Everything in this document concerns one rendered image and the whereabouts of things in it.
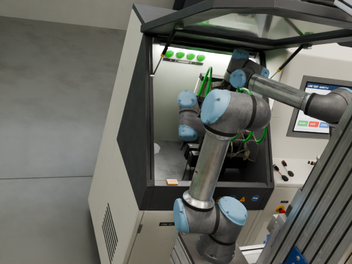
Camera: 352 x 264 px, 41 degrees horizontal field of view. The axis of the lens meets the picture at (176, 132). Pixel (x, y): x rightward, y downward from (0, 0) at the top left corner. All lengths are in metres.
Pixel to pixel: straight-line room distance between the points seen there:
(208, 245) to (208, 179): 0.31
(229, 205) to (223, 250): 0.18
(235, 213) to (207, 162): 0.24
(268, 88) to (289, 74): 0.59
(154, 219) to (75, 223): 1.03
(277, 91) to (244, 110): 0.48
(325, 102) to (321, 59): 0.75
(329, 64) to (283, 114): 0.36
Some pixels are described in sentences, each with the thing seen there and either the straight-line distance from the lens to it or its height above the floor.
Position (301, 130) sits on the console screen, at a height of 1.15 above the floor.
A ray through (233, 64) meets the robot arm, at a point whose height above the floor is 1.52.
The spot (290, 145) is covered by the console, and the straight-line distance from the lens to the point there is 2.72.
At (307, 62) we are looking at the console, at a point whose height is 1.51.
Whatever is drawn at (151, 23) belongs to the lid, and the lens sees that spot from 2.25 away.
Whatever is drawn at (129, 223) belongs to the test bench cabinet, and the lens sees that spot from 2.44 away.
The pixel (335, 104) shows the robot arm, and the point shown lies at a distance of 1.92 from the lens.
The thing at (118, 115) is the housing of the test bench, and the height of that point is 0.91.
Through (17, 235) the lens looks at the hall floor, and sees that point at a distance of 3.17.
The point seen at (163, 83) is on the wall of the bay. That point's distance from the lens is 2.53.
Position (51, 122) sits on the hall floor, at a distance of 4.19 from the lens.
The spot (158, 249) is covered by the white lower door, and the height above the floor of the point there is 0.51.
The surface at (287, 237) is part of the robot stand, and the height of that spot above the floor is 1.27.
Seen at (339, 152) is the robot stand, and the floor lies 1.65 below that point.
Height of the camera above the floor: 2.30
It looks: 31 degrees down
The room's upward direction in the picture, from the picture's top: 18 degrees clockwise
